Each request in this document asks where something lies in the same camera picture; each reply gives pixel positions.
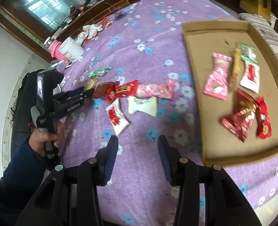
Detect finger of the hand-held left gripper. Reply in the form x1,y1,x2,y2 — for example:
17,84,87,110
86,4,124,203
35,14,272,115
56,86,86,99
59,91,95,104

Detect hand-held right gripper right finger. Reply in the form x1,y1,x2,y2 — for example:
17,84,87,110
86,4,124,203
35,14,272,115
157,135,263,226

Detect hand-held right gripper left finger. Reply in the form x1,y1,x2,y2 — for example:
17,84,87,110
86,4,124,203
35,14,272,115
15,135,119,226

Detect gold snack packet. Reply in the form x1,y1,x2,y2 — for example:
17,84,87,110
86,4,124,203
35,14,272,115
84,78,99,92

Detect brown snack packet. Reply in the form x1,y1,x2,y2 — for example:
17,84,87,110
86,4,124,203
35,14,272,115
92,82,119,99

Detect small red snack packet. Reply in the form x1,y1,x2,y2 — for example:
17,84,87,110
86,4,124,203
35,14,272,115
105,86,117,104

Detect green foil candy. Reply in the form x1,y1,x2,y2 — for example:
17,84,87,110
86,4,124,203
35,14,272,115
88,66,112,78

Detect white and red snack packet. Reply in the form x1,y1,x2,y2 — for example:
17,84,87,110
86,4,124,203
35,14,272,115
239,60,260,93
105,98,131,136

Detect red packet with dark label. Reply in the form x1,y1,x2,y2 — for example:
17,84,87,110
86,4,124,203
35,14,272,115
115,79,139,98

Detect cardboard box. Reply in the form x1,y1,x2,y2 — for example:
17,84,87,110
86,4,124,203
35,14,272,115
181,20,278,167

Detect white and green snack packet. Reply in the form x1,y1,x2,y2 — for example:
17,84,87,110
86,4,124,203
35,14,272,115
127,96,158,117

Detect long pink snack packet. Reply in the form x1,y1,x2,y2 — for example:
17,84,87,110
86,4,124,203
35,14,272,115
135,79,176,100

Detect large dark red snack packet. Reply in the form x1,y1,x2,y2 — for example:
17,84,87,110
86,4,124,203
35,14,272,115
221,88,258,143

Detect short pink snack packet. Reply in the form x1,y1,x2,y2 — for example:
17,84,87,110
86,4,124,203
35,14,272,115
203,52,233,100

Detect bright red snack packet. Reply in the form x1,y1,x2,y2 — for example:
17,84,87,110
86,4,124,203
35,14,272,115
255,96,272,139

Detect tan stick snack packet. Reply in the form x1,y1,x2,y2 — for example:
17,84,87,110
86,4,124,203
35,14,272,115
228,41,244,92

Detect green-edged clear snack packet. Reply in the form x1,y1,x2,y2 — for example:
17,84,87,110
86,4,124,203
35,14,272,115
238,42,257,63

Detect person's left forearm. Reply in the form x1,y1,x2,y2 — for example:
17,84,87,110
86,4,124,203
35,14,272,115
0,139,58,226

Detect person's left hand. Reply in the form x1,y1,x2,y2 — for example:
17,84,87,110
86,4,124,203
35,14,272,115
28,122,62,157

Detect white plastic tub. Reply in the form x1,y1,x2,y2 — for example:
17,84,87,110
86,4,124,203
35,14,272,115
59,37,84,63

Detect jar in pink knitted sleeve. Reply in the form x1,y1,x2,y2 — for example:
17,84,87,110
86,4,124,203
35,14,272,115
44,36,66,60

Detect pair of white gloves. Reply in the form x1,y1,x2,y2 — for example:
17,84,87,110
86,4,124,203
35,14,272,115
76,24,102,44

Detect red foil wrapper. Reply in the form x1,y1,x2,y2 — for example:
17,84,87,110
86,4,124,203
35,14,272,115
99,17,112,29

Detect red and black bag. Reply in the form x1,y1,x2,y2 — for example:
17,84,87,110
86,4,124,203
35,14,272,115
69,6,83,17

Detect wooden sideboard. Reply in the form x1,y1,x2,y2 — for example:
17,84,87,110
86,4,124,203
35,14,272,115
52,0,142,43

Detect black phone stand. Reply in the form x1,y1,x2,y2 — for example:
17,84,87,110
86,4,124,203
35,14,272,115
114,7,126,20

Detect striped cushion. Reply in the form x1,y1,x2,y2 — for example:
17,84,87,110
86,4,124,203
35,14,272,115
239,13,278,73

